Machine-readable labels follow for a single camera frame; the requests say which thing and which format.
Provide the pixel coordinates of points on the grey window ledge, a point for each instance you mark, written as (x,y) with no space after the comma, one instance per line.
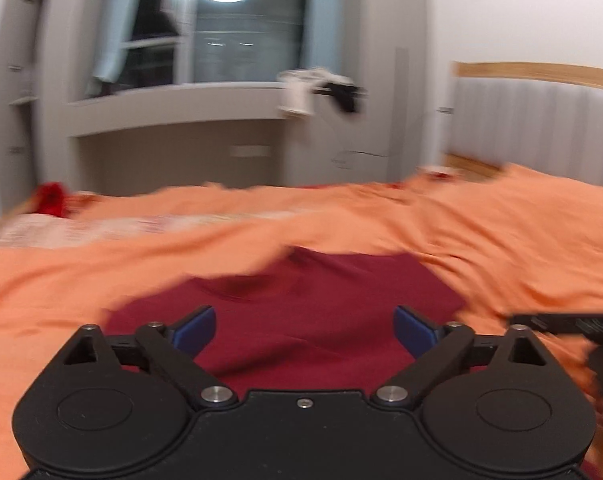
(181,105)

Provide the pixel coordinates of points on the grey wardrobe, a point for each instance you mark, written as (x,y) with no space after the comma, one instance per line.
(19,70)

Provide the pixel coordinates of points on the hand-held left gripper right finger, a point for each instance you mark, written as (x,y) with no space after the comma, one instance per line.
(410,331)

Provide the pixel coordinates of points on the red cloth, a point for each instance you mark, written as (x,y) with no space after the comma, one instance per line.
(50,200)

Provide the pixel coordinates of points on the padded bed headboard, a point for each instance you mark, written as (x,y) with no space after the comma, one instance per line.
(531,120)

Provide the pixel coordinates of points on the orange blanket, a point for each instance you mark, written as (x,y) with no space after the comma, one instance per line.
(481,240)

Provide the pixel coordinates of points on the window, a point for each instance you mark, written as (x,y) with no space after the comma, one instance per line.
(241,30)

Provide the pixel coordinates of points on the floral patterned pillow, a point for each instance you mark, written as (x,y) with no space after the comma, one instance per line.
(106,227)

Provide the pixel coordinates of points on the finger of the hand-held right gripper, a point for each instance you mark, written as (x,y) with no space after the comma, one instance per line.
(561,324)

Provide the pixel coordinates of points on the maroon shirt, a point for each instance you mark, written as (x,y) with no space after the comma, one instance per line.
(306,310)

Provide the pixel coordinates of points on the light blue curtain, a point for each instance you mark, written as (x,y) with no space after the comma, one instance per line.
(314,15)
(114,25)

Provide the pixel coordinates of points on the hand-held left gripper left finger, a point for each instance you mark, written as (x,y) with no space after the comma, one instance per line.
(197,329)

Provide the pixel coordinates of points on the black garment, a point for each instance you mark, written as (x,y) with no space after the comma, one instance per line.
(346,95)

